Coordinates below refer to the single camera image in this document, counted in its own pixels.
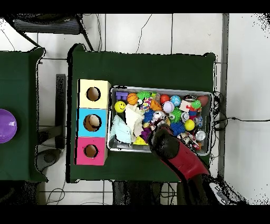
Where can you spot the orange striped tiger plush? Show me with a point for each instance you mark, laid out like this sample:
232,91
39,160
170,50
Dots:
153,125

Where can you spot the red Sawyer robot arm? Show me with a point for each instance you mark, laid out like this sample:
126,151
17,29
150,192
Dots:
187,162

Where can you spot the shallow clear mesh bin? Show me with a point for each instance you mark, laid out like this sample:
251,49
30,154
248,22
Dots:
118,146

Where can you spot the wooden box with three holes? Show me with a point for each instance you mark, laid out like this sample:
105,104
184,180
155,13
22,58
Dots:
92,105

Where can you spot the cream cloth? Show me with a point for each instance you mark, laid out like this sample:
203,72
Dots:
131,118

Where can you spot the small orange basketball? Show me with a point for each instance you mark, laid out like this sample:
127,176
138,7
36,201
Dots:
132,98

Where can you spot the yellow smiley ball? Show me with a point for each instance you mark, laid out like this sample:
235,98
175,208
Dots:
120,106

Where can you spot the light blue cloth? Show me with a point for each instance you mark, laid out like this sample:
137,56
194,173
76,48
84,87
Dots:
120,130

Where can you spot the purple spiky toy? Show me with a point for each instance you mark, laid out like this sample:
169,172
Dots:
145,134

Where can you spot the crushed silver can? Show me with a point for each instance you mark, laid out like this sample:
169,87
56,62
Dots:
159,115

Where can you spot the white baseball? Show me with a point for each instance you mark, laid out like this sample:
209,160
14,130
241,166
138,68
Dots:
168,107

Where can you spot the blue globe ball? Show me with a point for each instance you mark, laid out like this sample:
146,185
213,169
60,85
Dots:
175,100

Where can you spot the dark green table cloth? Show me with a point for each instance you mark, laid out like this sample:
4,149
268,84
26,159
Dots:
19,84
137,69

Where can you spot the blue spiky ball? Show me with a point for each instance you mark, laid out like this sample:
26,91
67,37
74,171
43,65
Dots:
177,128

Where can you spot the grey stand foot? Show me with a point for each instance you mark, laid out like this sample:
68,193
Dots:
49,158

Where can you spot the black chair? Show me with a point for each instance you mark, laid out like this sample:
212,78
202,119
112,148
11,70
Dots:
46,26

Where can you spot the purple bowl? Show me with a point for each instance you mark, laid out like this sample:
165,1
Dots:
6,126

